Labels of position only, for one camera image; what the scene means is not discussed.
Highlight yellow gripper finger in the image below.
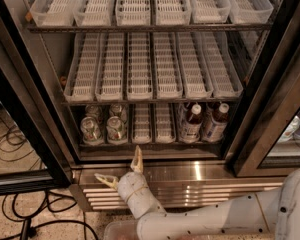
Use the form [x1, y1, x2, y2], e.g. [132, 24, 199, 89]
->
[95, 173, 119, 190]
[130, 146, 143, 173]

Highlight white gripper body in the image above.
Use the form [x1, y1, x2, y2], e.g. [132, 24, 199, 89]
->
[117, 172, 148, 201]

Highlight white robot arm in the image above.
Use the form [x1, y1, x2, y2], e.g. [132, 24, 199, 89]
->
[95, 147, 300, 240]

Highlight bottom shelf empty tray right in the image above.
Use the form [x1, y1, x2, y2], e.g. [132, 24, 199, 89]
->
[154, 103, 176, 143]

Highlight open fridge door left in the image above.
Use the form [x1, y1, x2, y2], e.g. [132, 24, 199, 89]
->
[0, 3, 72, 195]

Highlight stainless steel fridge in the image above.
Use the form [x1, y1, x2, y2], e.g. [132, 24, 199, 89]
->
[0, 0, 300, 211]

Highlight clear plastic container on floor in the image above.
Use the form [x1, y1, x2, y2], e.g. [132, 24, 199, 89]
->
[103, 220, 139, 240]

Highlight left tea bottle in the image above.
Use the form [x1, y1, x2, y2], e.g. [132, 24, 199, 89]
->
[179, 103, 203, 143]

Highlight tea bottle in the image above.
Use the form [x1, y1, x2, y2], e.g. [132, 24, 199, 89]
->
[202, 102, 229, 143]
[179, 103, 203, 143]

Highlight right tea bottle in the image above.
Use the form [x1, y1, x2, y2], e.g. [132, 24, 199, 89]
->
[202, 102, 229, 143]

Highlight black floor cables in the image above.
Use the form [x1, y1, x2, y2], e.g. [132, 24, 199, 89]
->
[0, 123, 100, 240]

